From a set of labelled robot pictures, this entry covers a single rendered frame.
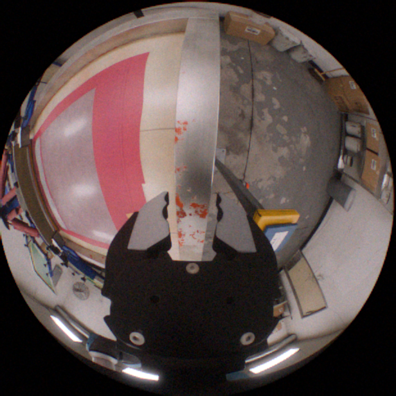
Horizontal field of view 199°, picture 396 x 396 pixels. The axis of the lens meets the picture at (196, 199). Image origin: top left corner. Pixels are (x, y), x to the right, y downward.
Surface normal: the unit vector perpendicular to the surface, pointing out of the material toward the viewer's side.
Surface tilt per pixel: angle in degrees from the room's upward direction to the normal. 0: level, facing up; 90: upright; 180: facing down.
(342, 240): 90
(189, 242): 0
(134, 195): 0
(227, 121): 0
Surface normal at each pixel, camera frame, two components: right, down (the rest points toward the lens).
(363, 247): -1.00, -0.04
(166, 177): 0.01, 0.50
